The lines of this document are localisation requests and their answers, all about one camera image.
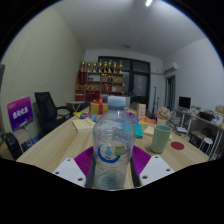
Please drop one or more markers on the light green cup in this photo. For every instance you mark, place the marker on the light green cup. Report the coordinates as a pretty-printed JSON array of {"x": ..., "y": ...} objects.
[{"x": 160, "y": 140}]

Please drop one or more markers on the orange book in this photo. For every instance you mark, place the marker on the orange book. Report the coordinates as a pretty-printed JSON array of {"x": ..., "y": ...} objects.
[{"x": 147, "y": 121}]

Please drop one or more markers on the white wall air conditioner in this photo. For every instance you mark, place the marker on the white wall air conditioner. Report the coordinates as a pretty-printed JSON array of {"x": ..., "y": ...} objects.
[{"x": 170, "y": 67}]

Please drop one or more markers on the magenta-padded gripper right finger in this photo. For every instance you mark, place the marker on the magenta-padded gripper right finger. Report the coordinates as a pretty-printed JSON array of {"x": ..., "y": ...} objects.
[{"x": 155, "y": 170}]

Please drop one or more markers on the yellow gift box red ribbon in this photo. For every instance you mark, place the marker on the yellow gift box red ribbon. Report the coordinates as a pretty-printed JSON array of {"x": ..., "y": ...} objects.
[{"x": 96, "y": 108}]

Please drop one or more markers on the kraft paper envelope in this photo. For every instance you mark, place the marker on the kraft paper envelope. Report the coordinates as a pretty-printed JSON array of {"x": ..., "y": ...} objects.
[{"x": 147, "y": 130}]

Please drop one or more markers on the long wooden side desk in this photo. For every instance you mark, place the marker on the long wooden side desk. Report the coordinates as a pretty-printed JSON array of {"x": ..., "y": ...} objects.
[{"x": 203, "y": 120}]

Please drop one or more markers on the pink flower pot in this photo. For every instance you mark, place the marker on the pink flower pot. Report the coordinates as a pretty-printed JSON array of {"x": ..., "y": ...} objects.
[{"x": 163, "y": 114}]

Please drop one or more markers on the pile of books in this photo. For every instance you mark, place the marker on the pile of books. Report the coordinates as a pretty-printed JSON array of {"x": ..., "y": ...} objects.
[{"x": 179, "y": 125}]

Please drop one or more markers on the flat round red coaster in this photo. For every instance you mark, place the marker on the flat round red coaster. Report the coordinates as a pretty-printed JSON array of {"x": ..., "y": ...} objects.
[{"x": 177, "y": 145}]

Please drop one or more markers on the ceiling light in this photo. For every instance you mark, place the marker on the ceiling light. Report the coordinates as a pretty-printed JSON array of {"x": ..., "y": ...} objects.
[{"x": 148, "y": 3}]

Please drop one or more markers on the small orange standing box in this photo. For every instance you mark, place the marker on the small orange standing box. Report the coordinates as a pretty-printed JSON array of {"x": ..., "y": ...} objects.
[{"x": 141, "y": 110}]

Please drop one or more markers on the black computer monitor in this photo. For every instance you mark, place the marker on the black computer monitor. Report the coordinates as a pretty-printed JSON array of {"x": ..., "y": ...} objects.
[{"x": 184, "y": 102}]

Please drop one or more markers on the white round stool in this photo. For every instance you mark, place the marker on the white round stool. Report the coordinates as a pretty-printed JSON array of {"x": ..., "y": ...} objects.
[{"x": 206, "y": 141}]

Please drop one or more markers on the purple sign board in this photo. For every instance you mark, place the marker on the purple sign board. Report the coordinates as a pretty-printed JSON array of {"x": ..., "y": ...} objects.
[{"x": 20, "y": 113}]

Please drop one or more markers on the small round side table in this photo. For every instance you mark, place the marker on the small round side table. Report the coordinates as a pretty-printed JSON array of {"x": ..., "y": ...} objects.
[{"x": 76, "y": 104}]

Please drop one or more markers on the pale yellow book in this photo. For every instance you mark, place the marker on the pale yellow book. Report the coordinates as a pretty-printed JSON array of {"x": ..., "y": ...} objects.
[{"x": 83, "y": 125}]

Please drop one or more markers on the wooden shelf unit with trophies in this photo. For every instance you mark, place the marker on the wooden shelf unit with trophies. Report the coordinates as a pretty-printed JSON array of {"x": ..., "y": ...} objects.
[{"x": 100, "y": 85}]

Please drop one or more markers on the clear plastic water bottle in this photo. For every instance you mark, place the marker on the clear plastic water bottle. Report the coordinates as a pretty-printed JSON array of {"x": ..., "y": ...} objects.
[{"x": 113, "y": 140}]

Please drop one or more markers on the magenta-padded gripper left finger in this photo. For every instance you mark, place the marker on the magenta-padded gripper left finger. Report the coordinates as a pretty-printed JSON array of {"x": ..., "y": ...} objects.
[{"x": 68, "y": 170}]

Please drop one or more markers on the black bag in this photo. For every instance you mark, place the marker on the black bag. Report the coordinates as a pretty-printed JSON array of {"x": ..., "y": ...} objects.
[{"x": 12, "y": 145}]

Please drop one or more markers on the black office chair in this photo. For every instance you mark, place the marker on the black office chair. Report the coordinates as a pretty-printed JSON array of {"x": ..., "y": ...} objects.
[{"x": 46, "y": 110}]

